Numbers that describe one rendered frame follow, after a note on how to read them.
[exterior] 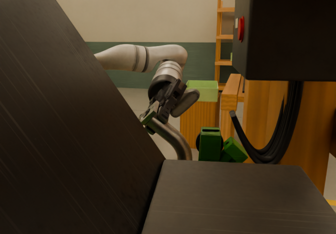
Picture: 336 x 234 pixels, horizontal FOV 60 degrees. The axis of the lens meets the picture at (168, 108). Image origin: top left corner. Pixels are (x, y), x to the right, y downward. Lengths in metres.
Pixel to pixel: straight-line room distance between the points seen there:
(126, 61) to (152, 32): 7.08
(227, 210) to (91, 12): 8.33
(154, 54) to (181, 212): 0.55
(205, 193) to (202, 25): 7.26
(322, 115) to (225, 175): 0.29
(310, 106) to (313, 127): 0.04
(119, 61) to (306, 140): 0.46
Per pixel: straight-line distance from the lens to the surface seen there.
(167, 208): 0.30
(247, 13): 0.37
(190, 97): 0.69
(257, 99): 1.02
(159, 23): 7.78
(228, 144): 0.74
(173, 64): 0.74
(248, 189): 0.34
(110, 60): 0.74
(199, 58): 7.55
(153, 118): 0.54
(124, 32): 8.10
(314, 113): 0.60
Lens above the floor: 1.40
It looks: 14 degrees down
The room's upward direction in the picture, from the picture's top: straight up
